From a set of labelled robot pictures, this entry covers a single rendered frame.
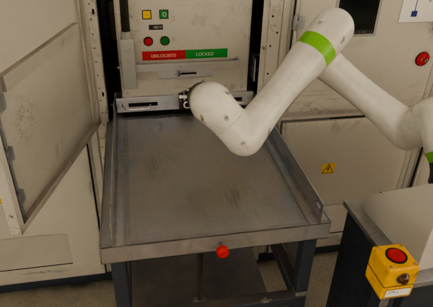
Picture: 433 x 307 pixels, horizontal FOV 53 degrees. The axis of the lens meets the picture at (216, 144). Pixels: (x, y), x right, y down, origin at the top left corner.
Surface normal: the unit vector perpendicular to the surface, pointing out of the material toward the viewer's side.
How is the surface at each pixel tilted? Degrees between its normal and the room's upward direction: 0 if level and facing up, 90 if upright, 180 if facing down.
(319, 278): 0
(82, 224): 90
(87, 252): 90
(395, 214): 90
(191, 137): 0
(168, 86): 90
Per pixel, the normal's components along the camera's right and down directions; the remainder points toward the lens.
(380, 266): -0.98, 0.07
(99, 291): 0.03, -0.86
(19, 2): 0.99, 0.07
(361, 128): 0.18, 0.51
